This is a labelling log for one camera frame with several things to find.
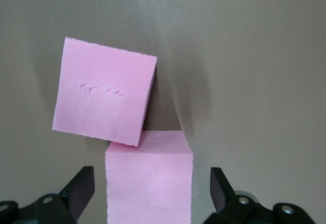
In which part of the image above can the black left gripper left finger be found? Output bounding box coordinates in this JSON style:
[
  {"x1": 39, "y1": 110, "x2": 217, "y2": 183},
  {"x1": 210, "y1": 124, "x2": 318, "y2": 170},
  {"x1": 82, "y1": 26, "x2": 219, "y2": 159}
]
[{"x1": 0, "y1": 166, "x2": 96, "y2": 224}]

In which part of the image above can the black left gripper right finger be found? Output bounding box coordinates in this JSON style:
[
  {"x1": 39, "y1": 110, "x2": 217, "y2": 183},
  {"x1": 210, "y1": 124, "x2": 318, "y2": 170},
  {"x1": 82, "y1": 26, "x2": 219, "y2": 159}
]
[{"x1": 203, "y1": 167, "x2": 316, "y2": 224}]

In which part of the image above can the pink foam cube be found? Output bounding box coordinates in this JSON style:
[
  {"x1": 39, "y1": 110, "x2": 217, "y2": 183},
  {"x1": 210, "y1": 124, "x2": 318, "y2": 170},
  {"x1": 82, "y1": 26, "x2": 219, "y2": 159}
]
[
  {"x1": 104, "y1": 130, "x2": 193, "y2": 224},
  {"x1": 51, "y1": 37, "x2": 158, "y2": 147}
]

